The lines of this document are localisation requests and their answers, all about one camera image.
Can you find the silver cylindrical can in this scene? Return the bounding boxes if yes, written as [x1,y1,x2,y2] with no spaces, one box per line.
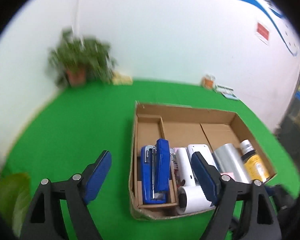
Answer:
[212,143,251,184]

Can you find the red wall notice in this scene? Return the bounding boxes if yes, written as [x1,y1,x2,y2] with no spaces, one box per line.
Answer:
[256,22,269,45]

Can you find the white handheld fan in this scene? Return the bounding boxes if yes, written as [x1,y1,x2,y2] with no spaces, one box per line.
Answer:
[175,147,214,215]

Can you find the yellow black jar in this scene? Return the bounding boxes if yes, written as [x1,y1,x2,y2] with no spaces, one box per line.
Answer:
[240,139,270,183]

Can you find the potted green plant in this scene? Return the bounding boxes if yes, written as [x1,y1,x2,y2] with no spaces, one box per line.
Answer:
[48,28,117,87]

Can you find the white flat box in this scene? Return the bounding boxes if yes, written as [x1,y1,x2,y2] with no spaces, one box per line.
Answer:
[214,85,234,94]

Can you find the teal flat booklet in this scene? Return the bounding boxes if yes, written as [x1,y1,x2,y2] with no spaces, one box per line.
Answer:
[222,93,240,101]

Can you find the blue stapler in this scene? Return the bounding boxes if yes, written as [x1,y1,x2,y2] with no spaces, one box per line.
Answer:
[140,138,171,205]

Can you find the colourful board game box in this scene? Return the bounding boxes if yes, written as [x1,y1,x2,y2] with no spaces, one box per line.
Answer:
[170,148,180,185]

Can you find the white rectangular device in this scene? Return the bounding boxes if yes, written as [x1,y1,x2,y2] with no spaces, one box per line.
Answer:
[187,144,217,168]

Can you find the orange glass jar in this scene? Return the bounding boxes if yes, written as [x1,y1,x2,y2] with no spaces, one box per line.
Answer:
[201,74,215,90]

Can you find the green tablecloth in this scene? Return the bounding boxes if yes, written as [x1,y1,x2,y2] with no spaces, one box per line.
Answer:
[3,81,300,239]

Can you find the yellow paper packet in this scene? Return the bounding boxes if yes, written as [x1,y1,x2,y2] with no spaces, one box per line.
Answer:
[111,71,133,86]

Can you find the near leafy plant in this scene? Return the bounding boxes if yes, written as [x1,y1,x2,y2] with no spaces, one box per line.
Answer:
[0,171,31,238]

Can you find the cardboard tray box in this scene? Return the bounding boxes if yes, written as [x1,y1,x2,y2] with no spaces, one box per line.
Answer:
[128,102,277,221]

